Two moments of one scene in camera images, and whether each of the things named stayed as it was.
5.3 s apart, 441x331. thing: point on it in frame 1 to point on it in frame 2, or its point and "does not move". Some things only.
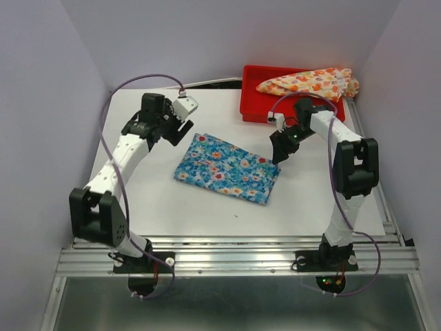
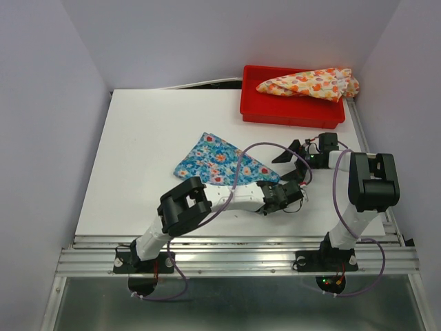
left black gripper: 175,137 to 282,206
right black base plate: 326,261 does not move
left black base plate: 145,264 does not move
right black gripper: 281,147 to 296,174
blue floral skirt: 222,165 does not move
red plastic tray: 255,105 does not move
